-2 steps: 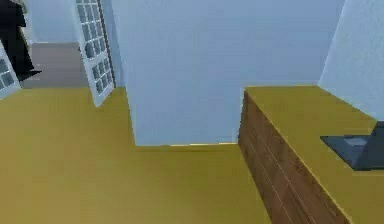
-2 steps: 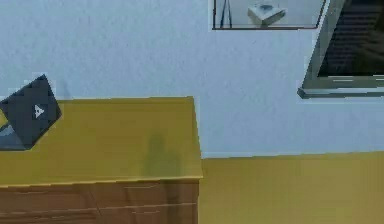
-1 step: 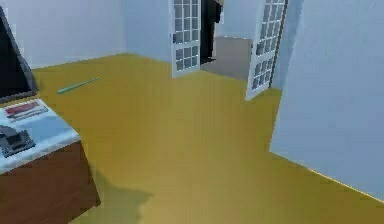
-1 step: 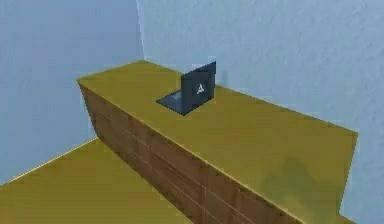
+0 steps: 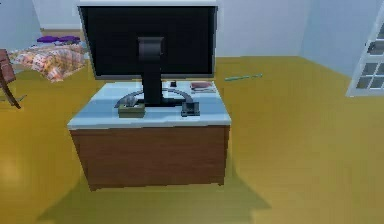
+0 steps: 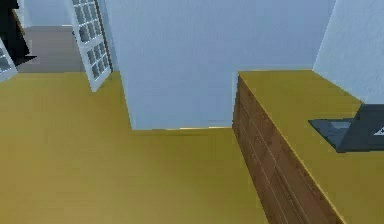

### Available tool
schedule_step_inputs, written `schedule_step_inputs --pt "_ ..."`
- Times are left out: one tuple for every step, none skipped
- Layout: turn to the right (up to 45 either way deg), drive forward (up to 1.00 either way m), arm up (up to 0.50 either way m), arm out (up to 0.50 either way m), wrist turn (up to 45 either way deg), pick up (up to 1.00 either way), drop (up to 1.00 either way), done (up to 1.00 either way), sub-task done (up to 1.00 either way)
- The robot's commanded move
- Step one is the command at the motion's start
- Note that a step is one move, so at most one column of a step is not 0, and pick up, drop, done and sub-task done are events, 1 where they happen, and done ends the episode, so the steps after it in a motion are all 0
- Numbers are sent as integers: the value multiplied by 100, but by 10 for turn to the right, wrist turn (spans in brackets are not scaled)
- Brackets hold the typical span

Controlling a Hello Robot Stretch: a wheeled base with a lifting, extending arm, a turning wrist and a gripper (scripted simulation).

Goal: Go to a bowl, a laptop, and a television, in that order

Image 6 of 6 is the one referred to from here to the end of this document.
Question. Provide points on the dark grey laptop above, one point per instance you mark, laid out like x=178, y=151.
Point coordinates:
x=360, y=131

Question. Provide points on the brown wooden chest of drawers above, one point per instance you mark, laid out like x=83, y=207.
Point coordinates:
x=300, y=133

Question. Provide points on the white glazed room door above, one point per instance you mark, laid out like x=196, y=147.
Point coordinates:
x=90, y=43

